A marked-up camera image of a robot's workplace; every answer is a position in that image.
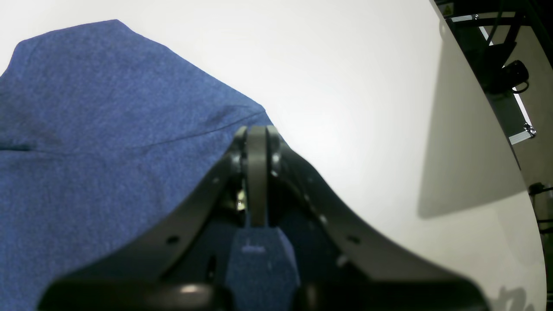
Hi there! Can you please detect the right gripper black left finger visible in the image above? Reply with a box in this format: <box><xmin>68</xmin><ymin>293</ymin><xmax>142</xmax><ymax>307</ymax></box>
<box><xmin>39</xmin><ymin>126</ymin><xmax>247</xmax><ymax>311</ymax></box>

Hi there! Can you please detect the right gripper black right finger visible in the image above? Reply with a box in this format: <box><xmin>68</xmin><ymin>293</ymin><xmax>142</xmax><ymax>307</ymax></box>
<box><xmin>266</xmin><ymin>126</ymin><xmax>489</xmax><ymax>311</ymax></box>

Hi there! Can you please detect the dark blue printed t-shirt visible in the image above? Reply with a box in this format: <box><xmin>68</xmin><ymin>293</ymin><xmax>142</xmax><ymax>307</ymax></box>
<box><xmin>1</xmin><ymin>20</ymin><xmax>299</xmax><ymax>311</ymax></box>

